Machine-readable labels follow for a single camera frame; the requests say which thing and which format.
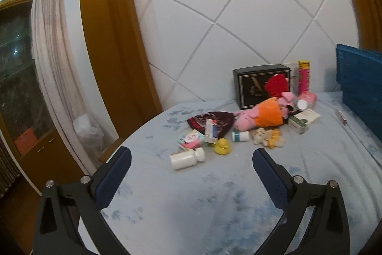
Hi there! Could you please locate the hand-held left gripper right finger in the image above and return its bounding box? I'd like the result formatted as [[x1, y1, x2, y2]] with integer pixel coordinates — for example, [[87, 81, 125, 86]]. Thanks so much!
[[252, 148, 350, 255]]

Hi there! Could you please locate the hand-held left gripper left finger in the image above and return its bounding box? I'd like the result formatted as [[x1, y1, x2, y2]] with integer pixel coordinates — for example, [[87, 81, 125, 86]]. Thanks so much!
[[32, 146, 132, 255]]

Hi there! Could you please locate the pig plush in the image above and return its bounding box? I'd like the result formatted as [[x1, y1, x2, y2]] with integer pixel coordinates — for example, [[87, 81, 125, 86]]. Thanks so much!
[[264, 73, 289, 100], [233, 91, 296, 131]]

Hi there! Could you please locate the blue plastic crate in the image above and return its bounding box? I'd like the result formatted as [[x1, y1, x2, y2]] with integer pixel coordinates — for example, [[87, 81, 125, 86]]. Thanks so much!
[[336, 43, 382, 142]]

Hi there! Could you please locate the small yellow plush toy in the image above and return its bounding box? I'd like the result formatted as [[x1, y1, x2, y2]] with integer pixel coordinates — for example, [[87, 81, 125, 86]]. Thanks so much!
[[266, 129, 285, 149]]

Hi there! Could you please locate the small beige bear plush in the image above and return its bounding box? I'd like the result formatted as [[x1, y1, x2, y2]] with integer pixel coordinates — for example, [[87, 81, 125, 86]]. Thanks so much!
[[251, 127, 270, 146]]

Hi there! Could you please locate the white plastic bag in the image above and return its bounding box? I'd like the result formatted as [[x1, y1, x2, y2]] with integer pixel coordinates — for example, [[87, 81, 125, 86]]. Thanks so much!
[[73, 114, 104, 158]]

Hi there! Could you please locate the small white green-label bottle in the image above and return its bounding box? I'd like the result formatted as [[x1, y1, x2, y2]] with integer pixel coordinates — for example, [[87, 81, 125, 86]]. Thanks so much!
[[232, 130, 250, 142]]

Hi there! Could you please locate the yellow rubber duck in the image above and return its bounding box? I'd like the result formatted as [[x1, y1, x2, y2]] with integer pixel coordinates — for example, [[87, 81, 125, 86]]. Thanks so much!
[[214, 138, 233, 156]]

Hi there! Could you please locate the large white plastic bottle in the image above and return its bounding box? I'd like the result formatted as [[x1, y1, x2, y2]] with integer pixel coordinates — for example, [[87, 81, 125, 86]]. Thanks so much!
[[170, 147, 206, 171]]

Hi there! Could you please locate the white and green carton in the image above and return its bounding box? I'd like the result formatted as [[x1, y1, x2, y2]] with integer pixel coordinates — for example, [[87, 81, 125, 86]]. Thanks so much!
[[287, 109, 322, 135]]

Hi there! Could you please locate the dark red knit beanie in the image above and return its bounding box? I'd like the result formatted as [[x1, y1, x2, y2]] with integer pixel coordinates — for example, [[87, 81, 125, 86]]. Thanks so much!
[[187, 111, 236, 136]]

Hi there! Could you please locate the white toothpaste box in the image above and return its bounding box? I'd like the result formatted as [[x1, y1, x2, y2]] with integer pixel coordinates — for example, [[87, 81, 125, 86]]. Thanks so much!
[[204, 119, 220, 144]]

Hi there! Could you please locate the pink and white packet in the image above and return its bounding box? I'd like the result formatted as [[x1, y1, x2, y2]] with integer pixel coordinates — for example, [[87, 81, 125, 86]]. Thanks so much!
[[178, 129, 206, 151]]

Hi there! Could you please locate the black box with gold trim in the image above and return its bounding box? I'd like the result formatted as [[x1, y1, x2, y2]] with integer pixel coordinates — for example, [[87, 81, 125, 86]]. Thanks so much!
[[233, 64, 291, 110]]

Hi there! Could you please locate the yellow and pink tube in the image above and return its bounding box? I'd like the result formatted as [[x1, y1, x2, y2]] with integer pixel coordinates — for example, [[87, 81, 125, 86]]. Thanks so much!
[[298, 60, 311, 96]]

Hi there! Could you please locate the white curtain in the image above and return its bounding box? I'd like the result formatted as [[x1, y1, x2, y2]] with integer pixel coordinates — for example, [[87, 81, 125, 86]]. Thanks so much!
[[31, 0, 103, 154]]

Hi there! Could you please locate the white padded headboard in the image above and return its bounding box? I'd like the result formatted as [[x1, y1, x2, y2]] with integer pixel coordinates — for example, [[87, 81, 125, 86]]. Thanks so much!
[[119, 0, 361, 112]]

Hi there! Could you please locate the wooden headboard frame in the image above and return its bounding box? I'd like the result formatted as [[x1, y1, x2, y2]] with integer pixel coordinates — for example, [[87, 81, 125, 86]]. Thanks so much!
[[78, 0, 382, 163]]

